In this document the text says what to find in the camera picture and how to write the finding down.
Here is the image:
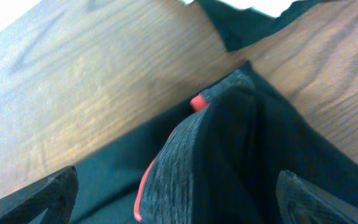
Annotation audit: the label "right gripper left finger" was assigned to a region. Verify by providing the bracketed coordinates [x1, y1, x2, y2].
[0, 166, 79, 223]

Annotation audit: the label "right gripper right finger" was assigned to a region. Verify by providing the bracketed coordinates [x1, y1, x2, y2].
[276, 170, 358, 224]

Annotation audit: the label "black leggings with red waistband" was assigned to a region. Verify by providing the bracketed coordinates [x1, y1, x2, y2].
[68, 63, 358, 223]

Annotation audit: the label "black garment under white shirt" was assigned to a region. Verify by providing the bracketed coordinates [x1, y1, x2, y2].
[198, 0, 320, 52]

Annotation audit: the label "white printed t-shirt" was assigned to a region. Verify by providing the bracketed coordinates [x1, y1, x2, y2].
[178, 0, 301, 19]

